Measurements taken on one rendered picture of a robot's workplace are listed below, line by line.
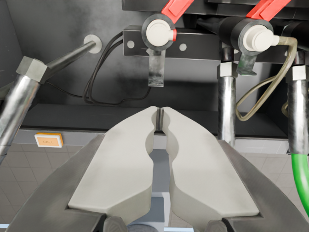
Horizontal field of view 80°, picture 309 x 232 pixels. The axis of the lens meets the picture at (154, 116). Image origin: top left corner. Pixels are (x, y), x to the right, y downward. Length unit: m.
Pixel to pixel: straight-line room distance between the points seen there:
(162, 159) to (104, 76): 0.54
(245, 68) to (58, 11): 0.40
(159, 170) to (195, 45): 0.65
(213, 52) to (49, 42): 0.36
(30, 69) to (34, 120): 0.33
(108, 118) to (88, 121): 0.05
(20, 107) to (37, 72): 0.03
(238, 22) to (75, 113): 0.41
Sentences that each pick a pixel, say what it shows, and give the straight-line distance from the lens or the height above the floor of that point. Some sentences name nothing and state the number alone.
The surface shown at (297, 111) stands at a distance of 0.25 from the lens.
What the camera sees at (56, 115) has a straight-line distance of 0.51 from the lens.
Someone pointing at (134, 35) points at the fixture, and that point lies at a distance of 0.30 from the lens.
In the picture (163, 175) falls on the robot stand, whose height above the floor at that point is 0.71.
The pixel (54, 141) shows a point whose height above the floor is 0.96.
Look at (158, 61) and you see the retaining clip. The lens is 0.17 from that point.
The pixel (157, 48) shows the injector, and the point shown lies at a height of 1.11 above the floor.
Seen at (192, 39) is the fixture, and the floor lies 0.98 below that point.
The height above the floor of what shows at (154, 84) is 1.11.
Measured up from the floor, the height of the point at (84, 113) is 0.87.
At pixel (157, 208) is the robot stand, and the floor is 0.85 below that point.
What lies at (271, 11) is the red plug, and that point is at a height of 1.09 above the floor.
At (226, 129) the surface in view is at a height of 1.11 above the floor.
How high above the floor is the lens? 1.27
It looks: 60 degrees down
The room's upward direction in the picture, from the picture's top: 179 degrees counter-clockwise
